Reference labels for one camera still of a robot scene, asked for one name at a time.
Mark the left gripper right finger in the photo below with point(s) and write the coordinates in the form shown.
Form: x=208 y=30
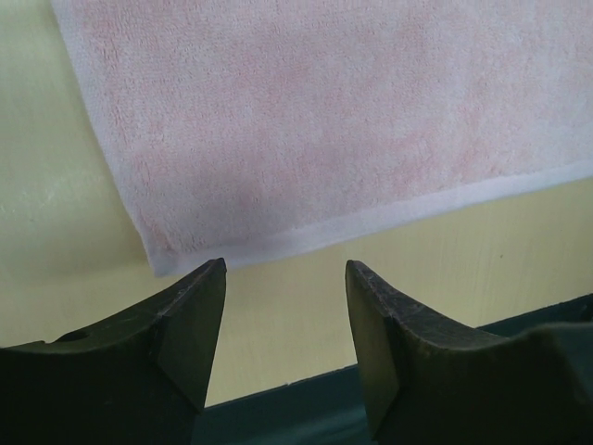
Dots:
x=428 y=379

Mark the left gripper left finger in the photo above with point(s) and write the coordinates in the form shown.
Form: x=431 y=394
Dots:
x=139 y=376

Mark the pink towel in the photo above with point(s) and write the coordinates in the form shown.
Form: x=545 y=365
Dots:
x=257 y=130

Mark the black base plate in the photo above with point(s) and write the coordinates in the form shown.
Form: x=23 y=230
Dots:
x=325 y=409

